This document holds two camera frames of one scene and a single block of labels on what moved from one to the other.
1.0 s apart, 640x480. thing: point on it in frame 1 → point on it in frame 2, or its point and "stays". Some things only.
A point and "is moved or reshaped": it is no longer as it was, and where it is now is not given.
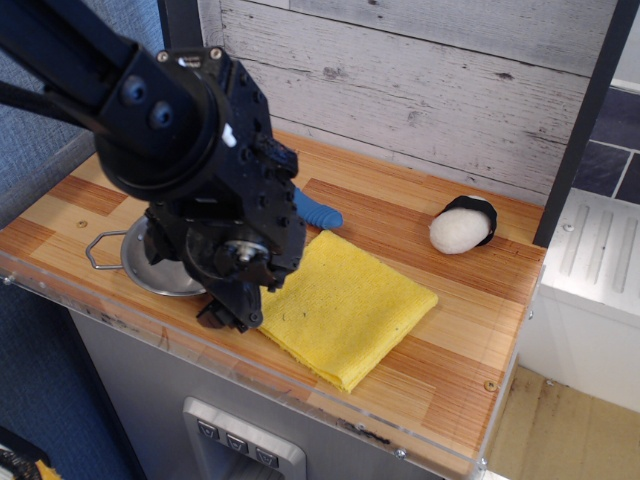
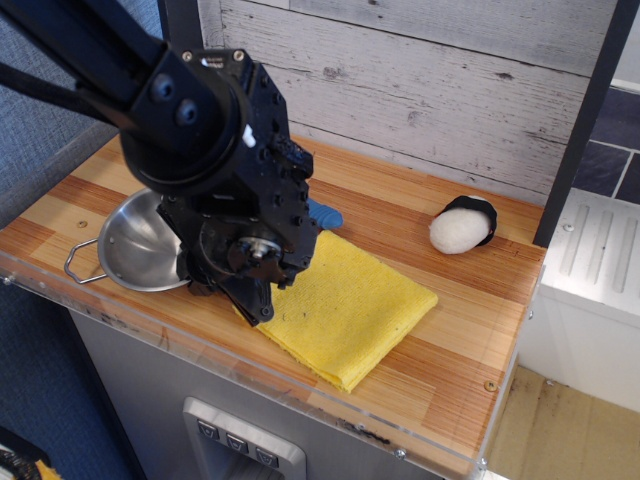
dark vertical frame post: (594, 99) stays
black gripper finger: (214, 317) → (197, 289)
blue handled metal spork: (317, 214) stays
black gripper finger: (155, 245) → (185, 265)
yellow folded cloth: (339, 307) stays
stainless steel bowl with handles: (167, 278) is moved or reshaped
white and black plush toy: (466, 223) stays
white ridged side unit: (584, 329) stays
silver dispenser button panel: (225, 446) stays
